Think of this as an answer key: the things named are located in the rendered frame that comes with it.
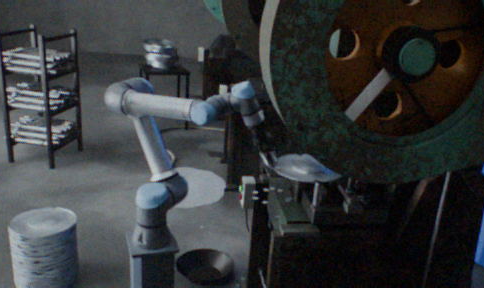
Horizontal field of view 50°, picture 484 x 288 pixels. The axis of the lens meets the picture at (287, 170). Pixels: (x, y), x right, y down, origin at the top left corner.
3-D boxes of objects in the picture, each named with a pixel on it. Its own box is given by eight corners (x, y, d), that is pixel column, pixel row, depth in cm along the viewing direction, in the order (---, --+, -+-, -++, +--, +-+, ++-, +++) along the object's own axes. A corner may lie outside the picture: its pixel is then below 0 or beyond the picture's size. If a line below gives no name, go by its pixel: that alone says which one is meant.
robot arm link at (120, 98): (89, 86, 187) (209, 100, 173) (108, 81, 197) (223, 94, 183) (92, 117, 191) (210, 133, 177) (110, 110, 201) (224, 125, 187)
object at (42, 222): (64, 239, 230) (64, 237, 229) (-3, 235, 227) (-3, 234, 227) (84, 210, 256) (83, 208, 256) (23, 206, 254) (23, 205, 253)
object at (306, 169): (266, 155, 217) (266, 153, 217) (332, 156, 224) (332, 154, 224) (279, 182, 191) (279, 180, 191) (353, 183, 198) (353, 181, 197)
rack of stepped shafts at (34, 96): (58, 170, 372) (48, 36, 336) (0, 161, 376) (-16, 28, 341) (88, 151, 411) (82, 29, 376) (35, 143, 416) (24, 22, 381)
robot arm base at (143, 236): (135, 252, 198) (134, 229, 195) (130, 233, 211) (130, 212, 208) (174, 247, 204) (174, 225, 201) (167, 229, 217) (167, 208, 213)
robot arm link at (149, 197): (130, 221, 200) (129, 190, 195) (149, 208, 212) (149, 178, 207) (156, 228, 197) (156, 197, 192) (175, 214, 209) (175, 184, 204)
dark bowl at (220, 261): (175, 293, 250) (175, 281, 248) (175, 260, 277) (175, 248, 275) (236, 291, 257) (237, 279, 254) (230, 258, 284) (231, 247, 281)
